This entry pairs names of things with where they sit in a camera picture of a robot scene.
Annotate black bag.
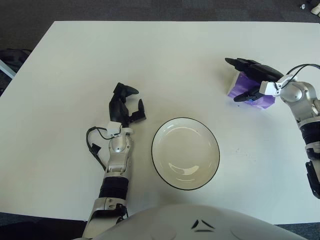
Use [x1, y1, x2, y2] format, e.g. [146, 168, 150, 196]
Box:
[0, 48, 32, 97]

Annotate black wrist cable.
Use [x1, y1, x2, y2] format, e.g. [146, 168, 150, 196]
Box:
[86, 126, 118, 172]
[286, 63, 320, 87]

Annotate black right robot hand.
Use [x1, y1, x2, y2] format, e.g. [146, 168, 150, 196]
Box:
[224, 57, 285, 103]

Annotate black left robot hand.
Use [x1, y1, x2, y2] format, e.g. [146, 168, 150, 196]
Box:
[107, 81, 147, 129]

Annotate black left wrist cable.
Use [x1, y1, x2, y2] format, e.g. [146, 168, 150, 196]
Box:
[86, 126, 118, 172]

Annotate grey robot torso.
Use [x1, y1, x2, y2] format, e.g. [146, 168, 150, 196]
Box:
[94, 203, 310, 240]

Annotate pale grey panel edge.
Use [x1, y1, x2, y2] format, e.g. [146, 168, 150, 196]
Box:
[0, 58, 17, 81]

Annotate white plate with black rim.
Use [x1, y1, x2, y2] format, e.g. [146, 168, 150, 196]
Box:
[151, 116, 221, 192]

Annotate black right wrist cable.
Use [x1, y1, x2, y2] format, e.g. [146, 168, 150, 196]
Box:
[286, 63, 320, 87]

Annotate purple tissue paper pack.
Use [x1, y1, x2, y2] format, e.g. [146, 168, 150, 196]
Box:
[226, 72, 277, 111]

